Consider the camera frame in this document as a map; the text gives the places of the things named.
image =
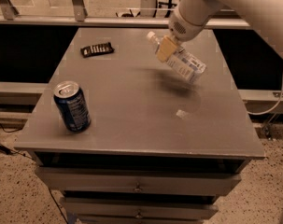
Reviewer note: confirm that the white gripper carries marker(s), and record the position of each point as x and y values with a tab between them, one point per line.
185	30

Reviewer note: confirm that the blue label plastic water bottle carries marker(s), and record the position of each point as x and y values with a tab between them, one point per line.
186	65

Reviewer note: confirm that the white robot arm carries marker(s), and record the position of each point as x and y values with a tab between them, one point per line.
265	17

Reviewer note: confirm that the black snack bar wrapper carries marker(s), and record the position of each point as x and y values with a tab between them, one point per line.
97	50

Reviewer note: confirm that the grey drawer cabinet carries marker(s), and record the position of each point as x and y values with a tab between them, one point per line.
144	118

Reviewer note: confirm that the blue soda can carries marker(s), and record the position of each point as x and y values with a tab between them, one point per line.
70	100

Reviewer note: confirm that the top grey drawer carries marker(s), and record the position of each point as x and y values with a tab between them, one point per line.
140	182

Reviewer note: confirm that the grey drawer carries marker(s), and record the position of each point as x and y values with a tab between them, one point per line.
138	209
140	182

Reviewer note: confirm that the metal railing frame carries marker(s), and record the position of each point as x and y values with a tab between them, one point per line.
83	11

